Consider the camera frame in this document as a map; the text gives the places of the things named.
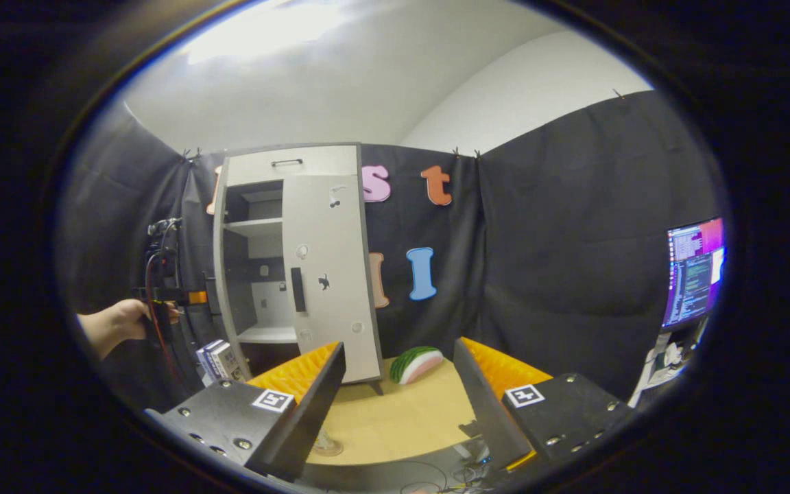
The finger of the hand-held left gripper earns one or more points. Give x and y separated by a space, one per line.
196 298

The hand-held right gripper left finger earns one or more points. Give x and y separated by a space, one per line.
313 405

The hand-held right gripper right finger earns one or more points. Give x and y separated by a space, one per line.
484 412

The white cabinet door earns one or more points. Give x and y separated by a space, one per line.
218 288
333 309

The clear glass bottle yellow label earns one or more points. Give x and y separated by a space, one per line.
326 440

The round tan coaster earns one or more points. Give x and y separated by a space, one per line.
330 453

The white cabinet shelf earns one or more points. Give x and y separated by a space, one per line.
254 228
268 335

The grey white cabinet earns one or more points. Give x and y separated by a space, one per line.
258 206

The white cabinet drawer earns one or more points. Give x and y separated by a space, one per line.
251 168

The small white adapter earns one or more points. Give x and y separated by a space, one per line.
474 454

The blue white carton box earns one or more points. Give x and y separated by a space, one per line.
220 360

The toy watermelon slice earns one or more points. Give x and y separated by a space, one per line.
415 363

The white paper sheets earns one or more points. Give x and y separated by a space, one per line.
662 370

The black backdrop cloth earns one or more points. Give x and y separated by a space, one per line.
559 240

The computer monitor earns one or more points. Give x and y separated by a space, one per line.
693 274

